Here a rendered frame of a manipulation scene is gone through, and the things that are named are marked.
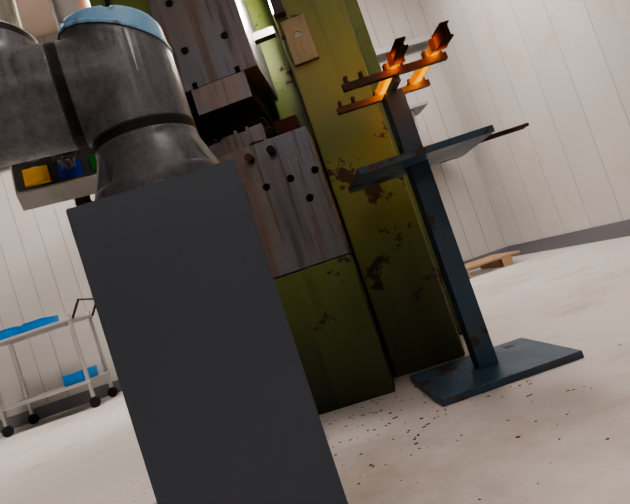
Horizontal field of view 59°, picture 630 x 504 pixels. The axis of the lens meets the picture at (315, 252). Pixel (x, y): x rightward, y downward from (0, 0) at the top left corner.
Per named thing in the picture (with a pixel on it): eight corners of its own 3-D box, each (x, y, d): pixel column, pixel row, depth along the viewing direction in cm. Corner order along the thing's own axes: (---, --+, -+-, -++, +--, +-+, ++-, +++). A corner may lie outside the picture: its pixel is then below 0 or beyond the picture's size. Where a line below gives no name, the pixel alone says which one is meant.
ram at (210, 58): (280, 56, 191) (243, -51, 193) (177, 95, 195) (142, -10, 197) (297, 92, 233) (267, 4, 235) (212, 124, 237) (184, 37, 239)
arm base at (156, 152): (223, 164, 73) (200, 94, 74) (80, 207, 71) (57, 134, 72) (230, 192, 92) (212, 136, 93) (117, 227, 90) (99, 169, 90)
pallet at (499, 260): (495, 263, 582) (492, 254, 582) (526, 259, 505) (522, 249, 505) (394, 298, 576) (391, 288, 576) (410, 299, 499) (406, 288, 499)
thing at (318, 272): (396, 391, 179) (349, 253, 181) (285, 425, 183) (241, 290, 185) (392, 360, 235) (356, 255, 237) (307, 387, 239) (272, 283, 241)
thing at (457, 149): (495, 130, 156) (492, 124, 156) (360, 175, 154) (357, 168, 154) (463, 156, 186) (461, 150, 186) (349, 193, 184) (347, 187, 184)
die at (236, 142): (268, 143, 191) (260, 120, 192) (214, 163, 193) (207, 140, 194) (288, 164, 233) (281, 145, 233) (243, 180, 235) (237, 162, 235)
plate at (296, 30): (318, 56, 202) (303, 13, 203) (295, 65, 203) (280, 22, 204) (319, 58, 204) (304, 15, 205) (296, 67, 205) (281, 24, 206)
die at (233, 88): (252, 95, 192) (243, 70, 193) (198, 116, 194) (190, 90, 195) (274, 125, 234) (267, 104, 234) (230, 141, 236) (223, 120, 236)
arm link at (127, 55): (198, 104, 77) (159, -13, 78) (69, 132, 72) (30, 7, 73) (193, 140, 92) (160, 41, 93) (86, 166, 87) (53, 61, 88)
